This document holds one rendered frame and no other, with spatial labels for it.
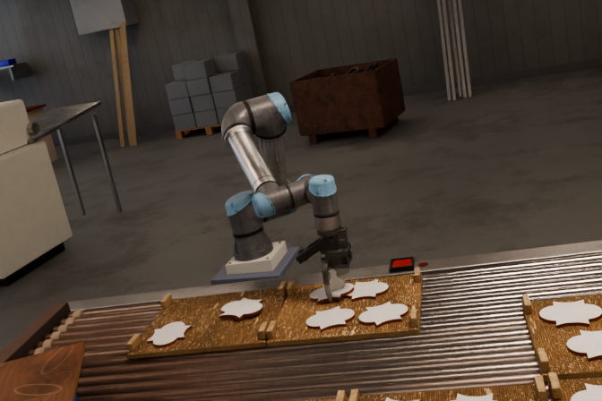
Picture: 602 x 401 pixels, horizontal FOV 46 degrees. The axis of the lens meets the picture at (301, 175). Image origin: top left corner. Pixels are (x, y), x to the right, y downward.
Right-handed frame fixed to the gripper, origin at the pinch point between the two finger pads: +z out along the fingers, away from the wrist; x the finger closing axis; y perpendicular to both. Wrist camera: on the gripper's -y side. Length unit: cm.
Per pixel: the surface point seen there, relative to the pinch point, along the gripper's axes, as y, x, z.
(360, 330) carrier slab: 11.4, -23.4, 1.0
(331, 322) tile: 3.1, -19.3, 0.3
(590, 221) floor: 120, 278, 88
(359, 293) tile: 8.9, -2.3, 0.0
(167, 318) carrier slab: -51, -5, 4
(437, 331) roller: 31.3, -23.4, 2.2
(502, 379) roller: 46, -48, 2
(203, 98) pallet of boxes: -324, 811, 47
